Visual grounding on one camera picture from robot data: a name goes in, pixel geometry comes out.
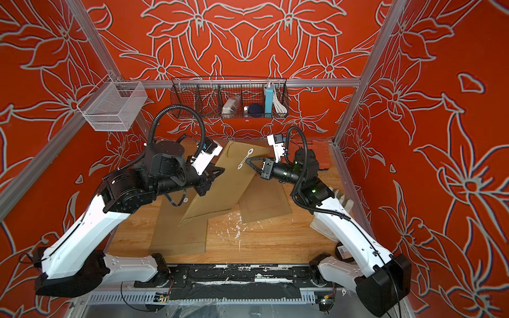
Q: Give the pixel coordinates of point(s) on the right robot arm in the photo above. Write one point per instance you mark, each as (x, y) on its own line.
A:
(380, 278)

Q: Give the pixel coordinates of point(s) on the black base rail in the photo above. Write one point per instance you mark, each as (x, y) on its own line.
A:
(278, 282)

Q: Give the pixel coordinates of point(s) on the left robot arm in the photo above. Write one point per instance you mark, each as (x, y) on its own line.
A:
(74, 265)

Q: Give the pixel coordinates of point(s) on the white grey work glove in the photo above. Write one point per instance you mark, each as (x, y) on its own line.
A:
(338, 203)

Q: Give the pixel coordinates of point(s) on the black wire basket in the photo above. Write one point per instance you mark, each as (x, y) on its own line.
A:
(208, 95)

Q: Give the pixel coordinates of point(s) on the dark blue round object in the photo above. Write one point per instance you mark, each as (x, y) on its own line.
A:
(256, 110)

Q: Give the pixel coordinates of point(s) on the white mesh basket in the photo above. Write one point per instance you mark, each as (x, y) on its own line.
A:
(114, 107)

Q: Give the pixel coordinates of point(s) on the red plastic tool case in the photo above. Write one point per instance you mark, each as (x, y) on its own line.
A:
(322, 153)

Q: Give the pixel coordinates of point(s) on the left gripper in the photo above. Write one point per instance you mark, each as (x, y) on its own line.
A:
(210, 175)

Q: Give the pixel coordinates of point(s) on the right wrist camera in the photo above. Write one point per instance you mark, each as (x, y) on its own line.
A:
(277, 141)

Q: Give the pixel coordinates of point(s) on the kraft file bag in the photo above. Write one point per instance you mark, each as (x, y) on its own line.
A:
(263, 199)
(226, 189)
(173, 238)

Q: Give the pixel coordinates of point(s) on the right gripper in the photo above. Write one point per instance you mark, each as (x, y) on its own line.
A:
(268, 171)

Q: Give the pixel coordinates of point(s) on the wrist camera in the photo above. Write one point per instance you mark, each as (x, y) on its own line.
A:
(208, 152)
(277, 141)

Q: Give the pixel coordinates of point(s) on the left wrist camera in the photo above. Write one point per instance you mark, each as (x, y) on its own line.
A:
(208, 152)

